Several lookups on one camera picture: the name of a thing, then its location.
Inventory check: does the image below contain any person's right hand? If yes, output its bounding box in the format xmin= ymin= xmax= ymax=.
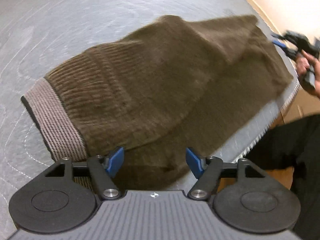
xmin=295 ymin=49 xmax=320 ymax=96

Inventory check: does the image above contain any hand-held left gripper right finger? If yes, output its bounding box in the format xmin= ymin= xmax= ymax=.
xmin=185 ymin=147 xmax=267 ymax=201

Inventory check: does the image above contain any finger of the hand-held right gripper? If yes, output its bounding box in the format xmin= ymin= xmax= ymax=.
xmin=271 ymin=32 xmax=288 ymax=53

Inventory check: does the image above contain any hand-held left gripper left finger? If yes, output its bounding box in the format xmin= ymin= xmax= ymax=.
xmin=45 ymin=146 xmax=125 ymax=201

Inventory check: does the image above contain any person's black clothed leg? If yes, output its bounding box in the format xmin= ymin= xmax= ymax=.
xmin=246 ymin=114 xmax=320 ymax=240

